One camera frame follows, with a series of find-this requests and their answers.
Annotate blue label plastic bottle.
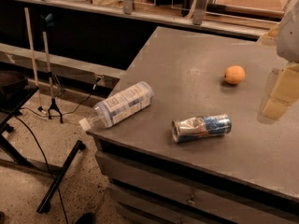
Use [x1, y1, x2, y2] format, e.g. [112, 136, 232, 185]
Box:
[79, 81, 154, 131]

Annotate grey drawer cabinet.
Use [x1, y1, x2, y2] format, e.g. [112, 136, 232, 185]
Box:
[87, 132, 299, 224]

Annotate black shoe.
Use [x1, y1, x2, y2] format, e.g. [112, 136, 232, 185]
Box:
[75, 213, 94, 224]

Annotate black floor cable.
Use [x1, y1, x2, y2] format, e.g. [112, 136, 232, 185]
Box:
[0, 107, 70, 224]

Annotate crushed blue silver can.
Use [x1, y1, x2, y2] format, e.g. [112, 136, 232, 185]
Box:
[172, 114, 232, 143]

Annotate white pole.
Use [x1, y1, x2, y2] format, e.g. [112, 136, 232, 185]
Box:
[24, 7, 43, 112]

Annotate background shelf with clutter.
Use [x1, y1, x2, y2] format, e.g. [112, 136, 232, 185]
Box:
[12, 0, 290, 37]

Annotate black tripod stand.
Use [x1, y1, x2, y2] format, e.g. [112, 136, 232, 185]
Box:
[40, 13, 63, 122]

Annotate orange fruit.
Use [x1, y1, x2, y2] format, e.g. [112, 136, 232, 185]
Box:
[224, 65, 246, 85]

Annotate black metal stand frame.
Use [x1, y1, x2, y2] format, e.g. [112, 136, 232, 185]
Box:
[0, 70, 87, 215]

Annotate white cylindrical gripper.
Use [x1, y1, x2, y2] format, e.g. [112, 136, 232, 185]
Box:
[257, 1, 299, 119]

